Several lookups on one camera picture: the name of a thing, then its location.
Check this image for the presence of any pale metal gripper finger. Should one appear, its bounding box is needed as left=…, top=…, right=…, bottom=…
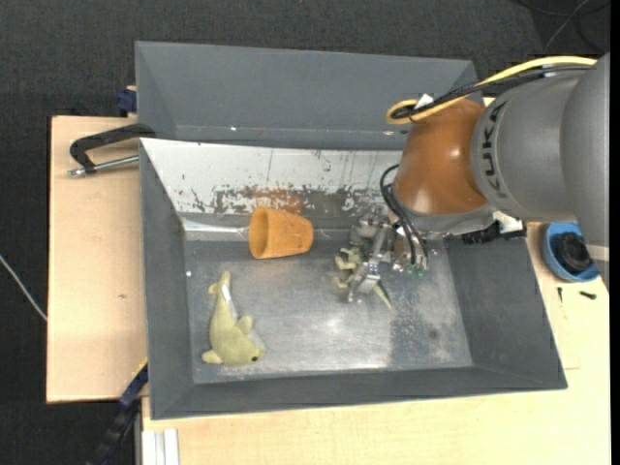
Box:
left=346, top=270, right=372, bottom=305
left=357, top=273, right=383, bottom=305

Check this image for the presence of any green toy dinosaur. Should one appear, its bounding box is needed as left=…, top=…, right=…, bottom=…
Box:
left=330, top=246, right=394, bottom=311

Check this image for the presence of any grey metal bin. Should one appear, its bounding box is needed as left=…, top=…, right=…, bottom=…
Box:
left=134, top=40, right=569, bottom=421

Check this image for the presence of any orange cup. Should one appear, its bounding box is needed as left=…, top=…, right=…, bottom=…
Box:
left=247, top=205, right=315, bottom=261

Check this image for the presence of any green plush toy animal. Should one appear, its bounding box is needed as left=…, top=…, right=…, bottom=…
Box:
left=201, top=270, right=267, bottom=368

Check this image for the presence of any blue round bowl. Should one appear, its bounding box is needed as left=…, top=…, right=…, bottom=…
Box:
left=542, top=222, right=603, bottom=283

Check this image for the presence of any pale wood board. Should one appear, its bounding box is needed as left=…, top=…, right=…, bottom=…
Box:
left=46, top=114, right=149, bottom=404

